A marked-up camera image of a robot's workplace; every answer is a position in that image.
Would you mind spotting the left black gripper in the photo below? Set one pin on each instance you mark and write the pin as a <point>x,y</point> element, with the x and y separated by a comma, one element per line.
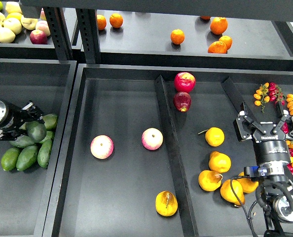
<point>13,117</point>

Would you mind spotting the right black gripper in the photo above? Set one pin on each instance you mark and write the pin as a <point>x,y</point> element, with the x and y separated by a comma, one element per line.
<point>269,141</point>

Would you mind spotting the dark green avocado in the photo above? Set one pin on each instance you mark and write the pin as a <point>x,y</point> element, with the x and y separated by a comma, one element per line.
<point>36,131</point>

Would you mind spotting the yellow pear with stem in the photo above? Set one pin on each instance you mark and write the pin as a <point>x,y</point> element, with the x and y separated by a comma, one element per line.
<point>166,204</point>

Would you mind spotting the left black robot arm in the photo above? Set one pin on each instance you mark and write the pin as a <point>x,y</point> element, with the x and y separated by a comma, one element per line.
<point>16,122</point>

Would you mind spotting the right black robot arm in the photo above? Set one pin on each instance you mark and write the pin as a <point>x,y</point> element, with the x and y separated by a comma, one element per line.
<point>277,210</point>

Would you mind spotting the green avocado top right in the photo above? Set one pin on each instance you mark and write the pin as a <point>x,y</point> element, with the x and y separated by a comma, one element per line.
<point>50,121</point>

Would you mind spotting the green avocado pile middle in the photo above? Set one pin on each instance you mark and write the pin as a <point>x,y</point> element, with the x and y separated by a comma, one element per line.
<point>27,157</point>

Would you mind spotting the green avocado lower right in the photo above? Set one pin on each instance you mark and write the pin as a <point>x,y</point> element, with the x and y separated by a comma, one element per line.
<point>44,153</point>

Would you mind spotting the yellow pear with twig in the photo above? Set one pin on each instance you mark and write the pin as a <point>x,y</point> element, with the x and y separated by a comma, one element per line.
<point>214,136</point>

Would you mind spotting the yellow pear middle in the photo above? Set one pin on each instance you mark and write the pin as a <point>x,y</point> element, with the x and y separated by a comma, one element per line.
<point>219,162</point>

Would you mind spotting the yellow pear right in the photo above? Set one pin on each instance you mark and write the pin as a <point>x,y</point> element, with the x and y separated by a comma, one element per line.
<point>248,185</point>

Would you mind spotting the yellow pear bottom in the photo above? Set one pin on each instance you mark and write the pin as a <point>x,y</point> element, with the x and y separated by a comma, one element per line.
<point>227,193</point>

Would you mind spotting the yellow pear lower left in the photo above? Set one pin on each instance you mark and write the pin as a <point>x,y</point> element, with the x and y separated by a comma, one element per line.
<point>210,180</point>

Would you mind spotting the red chili pepper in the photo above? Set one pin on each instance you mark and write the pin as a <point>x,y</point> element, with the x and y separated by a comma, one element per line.
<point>285,128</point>

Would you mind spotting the orange cherry tomato vine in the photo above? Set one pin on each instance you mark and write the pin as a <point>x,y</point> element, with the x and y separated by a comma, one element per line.
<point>261,96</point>

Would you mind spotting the red cherry tomato cluster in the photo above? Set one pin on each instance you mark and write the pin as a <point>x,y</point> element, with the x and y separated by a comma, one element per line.
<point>275,93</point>

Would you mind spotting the black left tray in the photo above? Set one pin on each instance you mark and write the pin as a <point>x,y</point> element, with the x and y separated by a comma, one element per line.
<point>25,195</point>

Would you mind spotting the red apple on shelf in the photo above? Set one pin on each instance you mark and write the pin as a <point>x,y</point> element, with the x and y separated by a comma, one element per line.
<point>38,37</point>

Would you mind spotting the pink apple left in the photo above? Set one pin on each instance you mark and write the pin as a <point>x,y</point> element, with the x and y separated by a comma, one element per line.
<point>101,147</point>

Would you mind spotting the pink apple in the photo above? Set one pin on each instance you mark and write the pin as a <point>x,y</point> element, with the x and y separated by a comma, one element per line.
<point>152,139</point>
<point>101,147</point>

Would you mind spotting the pale yellow apple front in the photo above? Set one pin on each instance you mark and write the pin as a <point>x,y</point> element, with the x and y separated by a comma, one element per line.
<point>6,35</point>

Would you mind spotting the dark red apple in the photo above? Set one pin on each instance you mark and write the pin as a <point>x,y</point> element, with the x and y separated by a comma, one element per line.
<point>182,101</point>

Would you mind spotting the orange front right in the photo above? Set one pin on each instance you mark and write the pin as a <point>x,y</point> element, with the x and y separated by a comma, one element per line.
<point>218,47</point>

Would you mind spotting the bright red apple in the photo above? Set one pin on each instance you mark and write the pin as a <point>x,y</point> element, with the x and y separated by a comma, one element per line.
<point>184,82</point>

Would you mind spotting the small orange right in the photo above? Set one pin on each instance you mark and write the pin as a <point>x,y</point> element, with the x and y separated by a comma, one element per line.
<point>227,40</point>

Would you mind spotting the pale yellow apple middle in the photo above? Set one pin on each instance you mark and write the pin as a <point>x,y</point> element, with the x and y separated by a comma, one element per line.
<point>13,24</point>

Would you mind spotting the pink peach on shelf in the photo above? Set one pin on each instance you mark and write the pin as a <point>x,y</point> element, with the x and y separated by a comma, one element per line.
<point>43,26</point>

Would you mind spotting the black tray divider left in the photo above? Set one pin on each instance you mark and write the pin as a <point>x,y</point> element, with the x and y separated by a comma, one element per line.
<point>186,213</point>

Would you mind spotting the large orange upper right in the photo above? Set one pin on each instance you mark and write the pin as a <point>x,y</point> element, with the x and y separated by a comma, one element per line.
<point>219,25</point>

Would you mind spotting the pink apple centre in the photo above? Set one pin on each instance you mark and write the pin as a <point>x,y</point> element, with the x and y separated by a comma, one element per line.
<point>152,139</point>

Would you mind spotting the black shelf upright post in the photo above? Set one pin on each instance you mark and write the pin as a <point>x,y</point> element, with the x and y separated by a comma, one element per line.
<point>88,27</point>

